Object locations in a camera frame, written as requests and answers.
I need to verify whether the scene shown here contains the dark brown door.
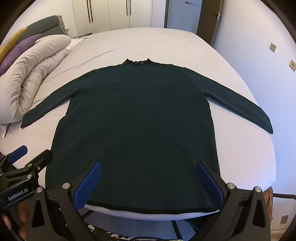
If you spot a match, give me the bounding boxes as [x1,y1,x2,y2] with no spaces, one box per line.
[196,0,224,46]

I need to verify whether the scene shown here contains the white papers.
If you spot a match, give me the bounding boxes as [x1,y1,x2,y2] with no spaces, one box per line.
[67,35,93,50]

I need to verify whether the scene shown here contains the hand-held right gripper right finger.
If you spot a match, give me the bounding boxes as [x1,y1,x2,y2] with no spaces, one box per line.
[195,161,272,241]

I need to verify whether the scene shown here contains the white wardrobe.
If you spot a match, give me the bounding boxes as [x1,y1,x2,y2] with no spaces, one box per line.
[59,0,153,39]

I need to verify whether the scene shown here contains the folded beige duvet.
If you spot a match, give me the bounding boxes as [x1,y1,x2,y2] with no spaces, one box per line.
[0,35,72,139]

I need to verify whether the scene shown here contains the brown wooden object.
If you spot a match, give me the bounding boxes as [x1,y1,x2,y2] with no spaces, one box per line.
[264,187,275,221]

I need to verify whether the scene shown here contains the yellow pillow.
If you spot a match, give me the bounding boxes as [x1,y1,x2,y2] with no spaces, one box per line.
[0,27,28,63]

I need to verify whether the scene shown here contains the black white patterned cloth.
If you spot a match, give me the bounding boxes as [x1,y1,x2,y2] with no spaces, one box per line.
[87,224,139,241]

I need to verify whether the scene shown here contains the person's left hand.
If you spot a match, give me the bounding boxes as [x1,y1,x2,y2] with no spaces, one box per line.
[0,201,31,240]

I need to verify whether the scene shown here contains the purple pillow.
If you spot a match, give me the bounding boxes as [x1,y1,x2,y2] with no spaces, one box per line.
[0,34,42,76]

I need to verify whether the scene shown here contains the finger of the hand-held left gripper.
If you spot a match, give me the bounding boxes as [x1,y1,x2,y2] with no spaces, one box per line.
[14,149,54,179]
[5,145,28,166]

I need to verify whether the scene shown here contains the dark green sweater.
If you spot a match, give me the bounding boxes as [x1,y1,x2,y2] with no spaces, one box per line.
[20,58,274,214]

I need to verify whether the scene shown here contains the white bed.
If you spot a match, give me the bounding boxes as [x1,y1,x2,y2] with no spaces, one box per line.
[0,27,278,219]

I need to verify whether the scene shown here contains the grey headboard cushion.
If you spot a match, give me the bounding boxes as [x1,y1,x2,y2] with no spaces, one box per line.
[14,15,70,40]

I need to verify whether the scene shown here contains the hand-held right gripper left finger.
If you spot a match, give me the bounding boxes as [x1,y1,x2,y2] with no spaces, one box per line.
[22,161,102,241]

